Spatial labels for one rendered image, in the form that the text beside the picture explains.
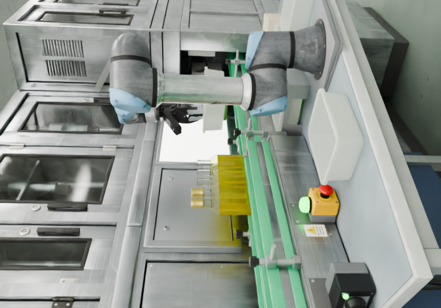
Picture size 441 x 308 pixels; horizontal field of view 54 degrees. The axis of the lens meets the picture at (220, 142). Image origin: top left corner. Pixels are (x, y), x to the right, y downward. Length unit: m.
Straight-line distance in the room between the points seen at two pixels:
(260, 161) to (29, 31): 1.47
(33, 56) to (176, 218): 1.31
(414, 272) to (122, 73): 0.87
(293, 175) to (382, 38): 1.28
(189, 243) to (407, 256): 0.82
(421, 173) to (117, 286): 1.06
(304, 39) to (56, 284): 1.08
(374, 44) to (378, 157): 1.53
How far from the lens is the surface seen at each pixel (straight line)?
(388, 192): 0.97
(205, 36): 2.31
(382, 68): 2.58
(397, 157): 1.10
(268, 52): 1.34
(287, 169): 1.42
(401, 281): 0.94
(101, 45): 2.40
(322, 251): 1.18
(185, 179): 1.78
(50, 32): 2.43
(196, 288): 1.46
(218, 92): 1.28
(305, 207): 1.23
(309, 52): 1.36
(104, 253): 1.58
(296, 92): 1.56
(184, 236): 1.55
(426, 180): 1.58
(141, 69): 1.25
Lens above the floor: 1.16
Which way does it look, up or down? 4 degrees down
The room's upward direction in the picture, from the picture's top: 89 degrees counter-clockwise
